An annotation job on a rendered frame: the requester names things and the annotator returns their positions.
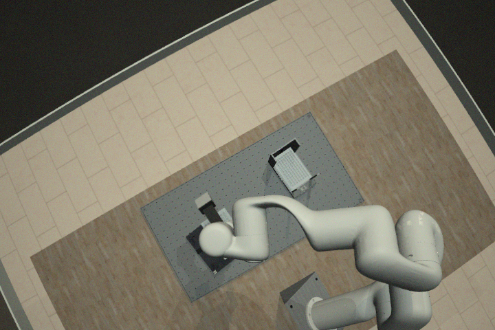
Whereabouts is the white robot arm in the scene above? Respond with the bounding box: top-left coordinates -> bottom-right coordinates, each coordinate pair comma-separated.
195,192 -> 444,330

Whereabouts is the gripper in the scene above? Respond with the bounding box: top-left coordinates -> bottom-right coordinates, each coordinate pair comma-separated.
196,220 -> 234,254

